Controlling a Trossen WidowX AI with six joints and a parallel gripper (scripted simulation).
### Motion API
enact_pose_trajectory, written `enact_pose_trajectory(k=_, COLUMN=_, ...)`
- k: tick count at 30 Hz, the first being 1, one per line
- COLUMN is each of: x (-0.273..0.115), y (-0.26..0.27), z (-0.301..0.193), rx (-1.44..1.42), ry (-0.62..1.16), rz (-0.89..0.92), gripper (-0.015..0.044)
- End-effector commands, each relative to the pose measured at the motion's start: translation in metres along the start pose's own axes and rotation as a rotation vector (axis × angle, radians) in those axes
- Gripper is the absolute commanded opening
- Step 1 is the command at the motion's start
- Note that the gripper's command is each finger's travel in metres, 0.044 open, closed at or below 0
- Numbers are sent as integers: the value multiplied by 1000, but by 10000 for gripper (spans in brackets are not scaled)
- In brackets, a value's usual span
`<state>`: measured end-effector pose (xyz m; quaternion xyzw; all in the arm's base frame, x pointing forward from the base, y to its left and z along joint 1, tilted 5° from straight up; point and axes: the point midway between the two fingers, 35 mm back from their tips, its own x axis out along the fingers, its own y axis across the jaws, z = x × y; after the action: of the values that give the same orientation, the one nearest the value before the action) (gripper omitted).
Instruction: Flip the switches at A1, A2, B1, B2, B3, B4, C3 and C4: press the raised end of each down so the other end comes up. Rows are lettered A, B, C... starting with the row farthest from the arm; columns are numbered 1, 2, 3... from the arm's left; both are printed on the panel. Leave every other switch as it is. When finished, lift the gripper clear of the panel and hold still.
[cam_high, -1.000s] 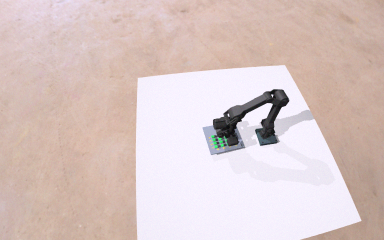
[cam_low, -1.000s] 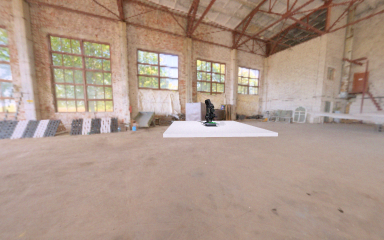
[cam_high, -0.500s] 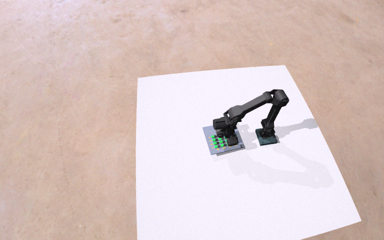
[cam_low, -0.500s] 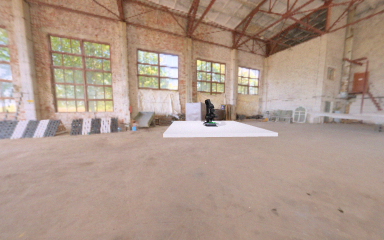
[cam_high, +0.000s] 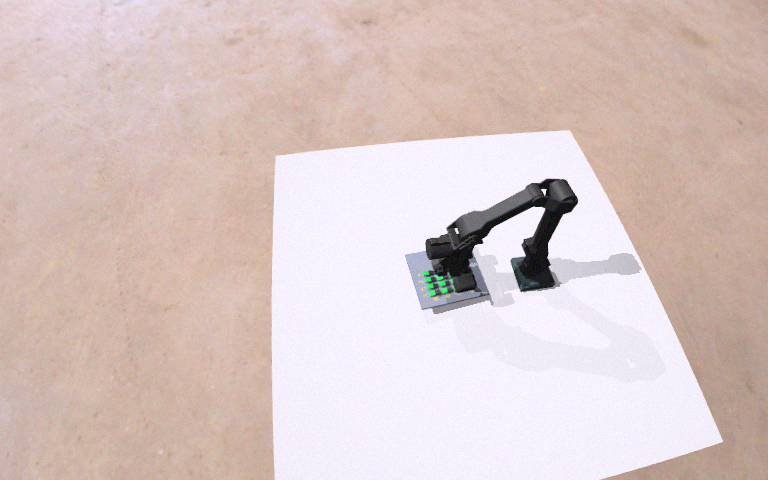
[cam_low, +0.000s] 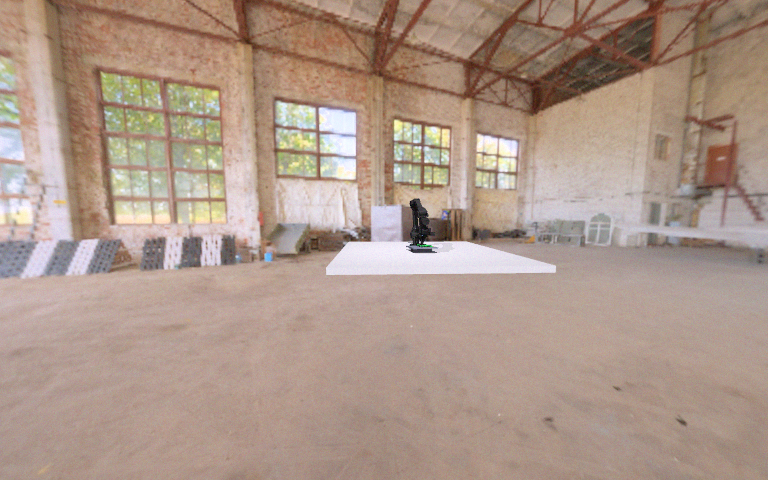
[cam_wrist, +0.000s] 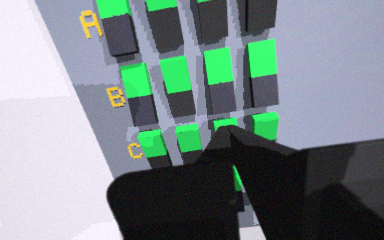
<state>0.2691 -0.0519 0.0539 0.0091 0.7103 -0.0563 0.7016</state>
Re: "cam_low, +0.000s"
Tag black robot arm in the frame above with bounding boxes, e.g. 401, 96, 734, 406
410, 198, 431, 245

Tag grey switch panel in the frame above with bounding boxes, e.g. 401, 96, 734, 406
406, 244, 439, 252

